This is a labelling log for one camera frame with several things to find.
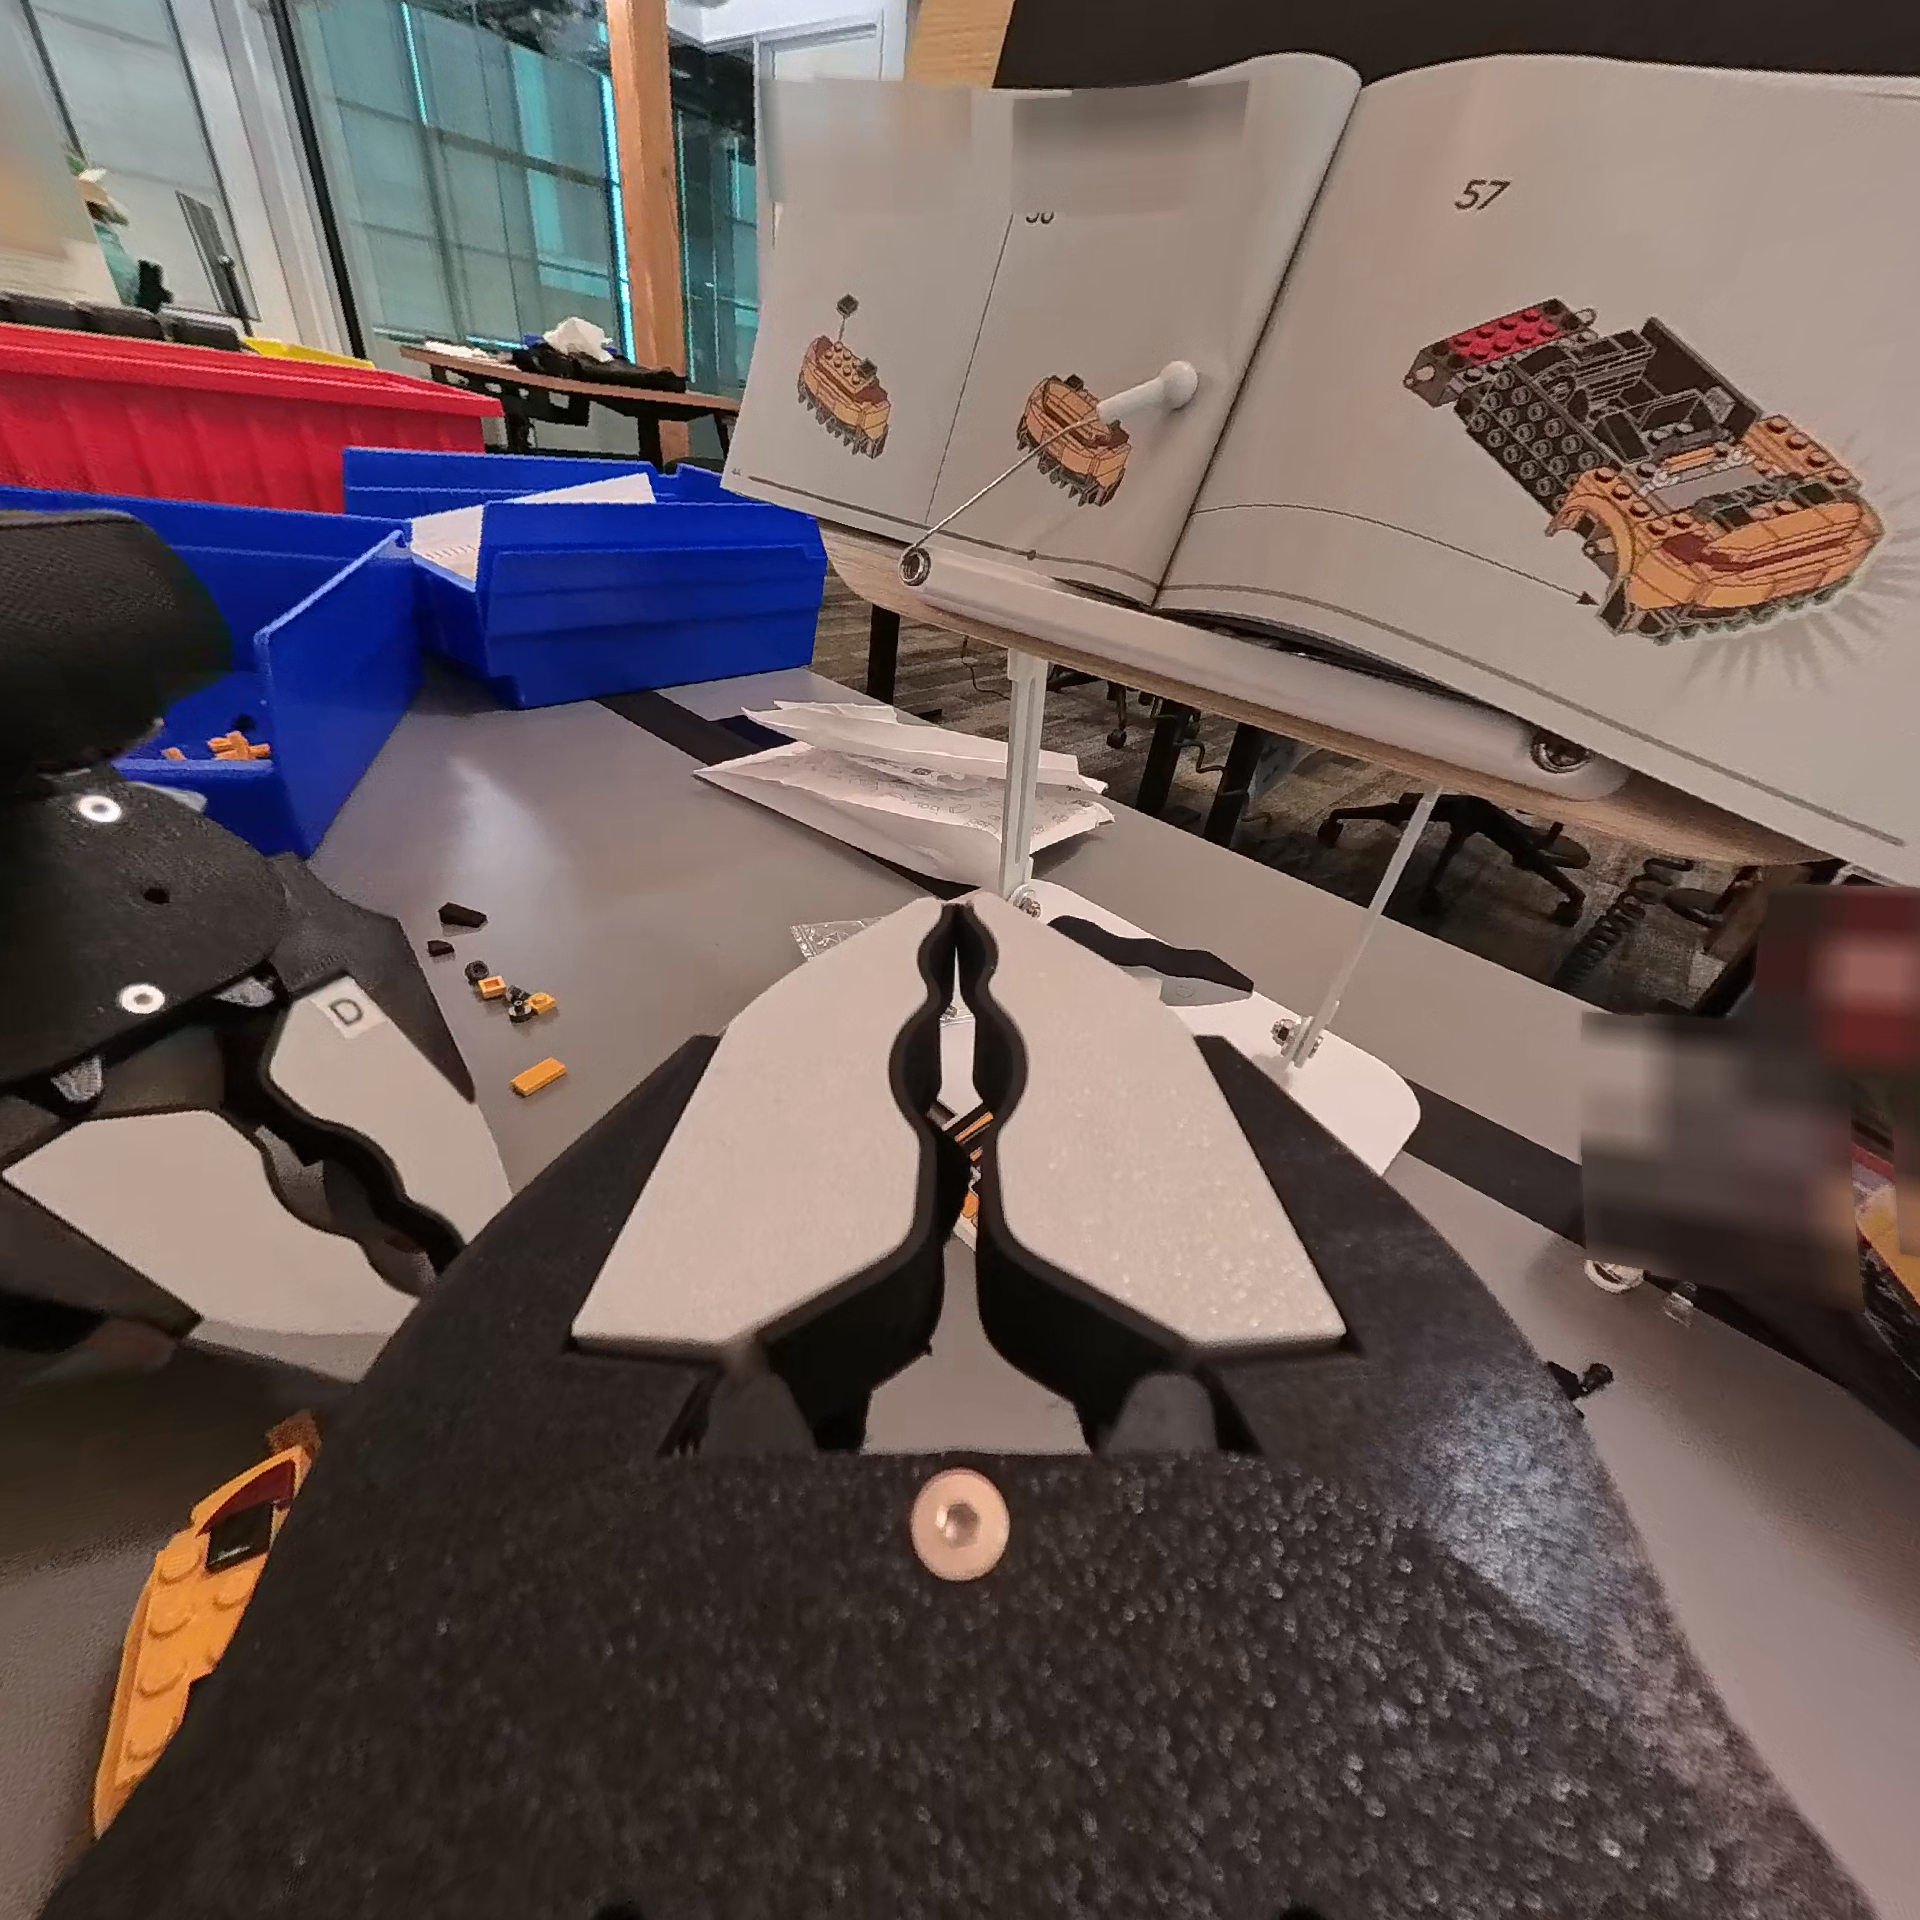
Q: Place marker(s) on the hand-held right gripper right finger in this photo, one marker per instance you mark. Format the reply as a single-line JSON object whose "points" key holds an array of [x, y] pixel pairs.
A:
{"points": [[1143, 1185]]}

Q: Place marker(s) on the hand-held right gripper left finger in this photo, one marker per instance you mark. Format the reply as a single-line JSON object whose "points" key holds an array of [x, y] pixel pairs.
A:
{"points": [[782, 1185]]}

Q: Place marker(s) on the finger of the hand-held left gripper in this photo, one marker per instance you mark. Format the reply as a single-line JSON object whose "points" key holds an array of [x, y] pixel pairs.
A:
{"points": [[434, 1156], [148, 1216]]}

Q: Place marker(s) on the orange lego plate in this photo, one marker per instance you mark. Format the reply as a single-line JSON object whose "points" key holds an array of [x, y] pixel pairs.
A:
{"points": [[540, 1079]]}

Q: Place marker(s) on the orange lego bracket piece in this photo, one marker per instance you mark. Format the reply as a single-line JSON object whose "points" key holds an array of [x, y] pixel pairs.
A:
{"points": [[972, 1124]]}

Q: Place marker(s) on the orange lego car front assembly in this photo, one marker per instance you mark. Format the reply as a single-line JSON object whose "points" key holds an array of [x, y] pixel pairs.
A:
{"points": [[181, 1649]]}

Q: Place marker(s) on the loose orange lego pieces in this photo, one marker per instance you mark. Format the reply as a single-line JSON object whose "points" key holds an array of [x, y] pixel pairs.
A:
{"points": [[227, 749]]}

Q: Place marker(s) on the cluster of small lego pieces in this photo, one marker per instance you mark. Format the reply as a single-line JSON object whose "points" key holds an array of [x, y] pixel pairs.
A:
{"points": [[515, 993]]}

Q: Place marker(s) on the small black lego connector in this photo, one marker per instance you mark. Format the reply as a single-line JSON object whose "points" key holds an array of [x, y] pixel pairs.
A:
{"points": [[1593, 1376]]}

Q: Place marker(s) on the lego set box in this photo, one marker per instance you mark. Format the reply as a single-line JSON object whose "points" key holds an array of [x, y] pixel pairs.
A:
{"points": [[1890, 1248]]}

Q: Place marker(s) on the lego instruction booklet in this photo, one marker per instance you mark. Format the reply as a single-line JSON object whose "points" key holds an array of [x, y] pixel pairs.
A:
{"points": [[1501, 303]]}

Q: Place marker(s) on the white book stand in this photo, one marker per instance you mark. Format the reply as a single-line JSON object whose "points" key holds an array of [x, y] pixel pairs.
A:
{"points": [[1347, 1110]]}

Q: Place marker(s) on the blue storage bin with divider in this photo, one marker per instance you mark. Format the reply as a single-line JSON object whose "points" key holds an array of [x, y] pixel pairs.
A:
{"points": [[345, 663]]}

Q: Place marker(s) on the black office chair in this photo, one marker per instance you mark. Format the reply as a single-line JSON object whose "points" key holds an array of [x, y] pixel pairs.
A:
{"points": [[1469, 855]]}

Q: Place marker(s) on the small white round piece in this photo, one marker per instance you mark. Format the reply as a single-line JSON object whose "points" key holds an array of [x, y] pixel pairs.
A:
{"points": [[1613, 1278]]}

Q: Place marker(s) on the red storage bin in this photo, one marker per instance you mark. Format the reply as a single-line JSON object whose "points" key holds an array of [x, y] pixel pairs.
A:
{"points": [[227, 421]]}

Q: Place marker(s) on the background office desk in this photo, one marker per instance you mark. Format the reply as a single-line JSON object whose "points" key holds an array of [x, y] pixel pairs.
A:
{"points": [[599, 384]]}

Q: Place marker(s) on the wooden post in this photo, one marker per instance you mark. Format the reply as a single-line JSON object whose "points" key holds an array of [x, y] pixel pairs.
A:
{"points": [[643, 227]]}

